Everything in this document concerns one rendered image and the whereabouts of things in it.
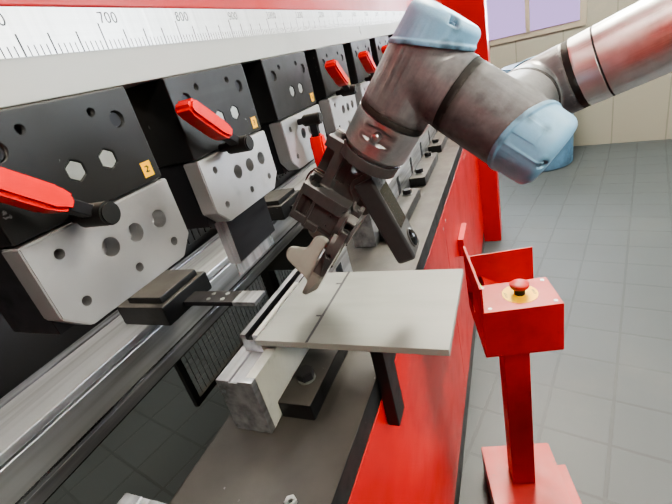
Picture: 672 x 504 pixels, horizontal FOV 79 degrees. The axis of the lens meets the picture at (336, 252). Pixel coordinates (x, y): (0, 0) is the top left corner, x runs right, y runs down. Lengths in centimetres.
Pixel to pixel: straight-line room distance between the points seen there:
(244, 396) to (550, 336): 65
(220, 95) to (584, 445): 153
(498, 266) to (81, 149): 92
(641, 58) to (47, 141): 52
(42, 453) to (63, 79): 49
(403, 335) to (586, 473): 120
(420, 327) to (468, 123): 25
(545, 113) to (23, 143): 41
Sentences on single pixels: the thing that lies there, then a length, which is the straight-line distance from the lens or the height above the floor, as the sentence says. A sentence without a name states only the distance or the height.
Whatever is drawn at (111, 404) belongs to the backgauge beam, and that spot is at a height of 92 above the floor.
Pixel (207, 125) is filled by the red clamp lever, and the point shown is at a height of 129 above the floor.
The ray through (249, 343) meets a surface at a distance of 62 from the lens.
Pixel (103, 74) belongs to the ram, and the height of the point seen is 135.
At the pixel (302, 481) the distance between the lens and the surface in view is 57.
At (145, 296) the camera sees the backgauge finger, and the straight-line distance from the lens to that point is 77.
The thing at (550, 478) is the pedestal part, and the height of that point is 12.
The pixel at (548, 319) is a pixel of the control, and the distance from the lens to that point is 96.
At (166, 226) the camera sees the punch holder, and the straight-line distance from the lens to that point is 43.
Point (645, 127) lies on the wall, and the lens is 474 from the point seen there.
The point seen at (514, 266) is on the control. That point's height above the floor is 76.
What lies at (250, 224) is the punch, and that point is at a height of 114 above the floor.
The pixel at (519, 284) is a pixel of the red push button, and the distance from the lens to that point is 95.
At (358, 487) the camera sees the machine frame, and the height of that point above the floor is 81.
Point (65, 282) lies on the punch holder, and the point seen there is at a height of 122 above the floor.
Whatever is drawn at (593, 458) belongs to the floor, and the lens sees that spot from 168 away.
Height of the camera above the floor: 132
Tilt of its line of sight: 25 degrees down
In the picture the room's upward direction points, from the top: 15 degrees counter-clockwise
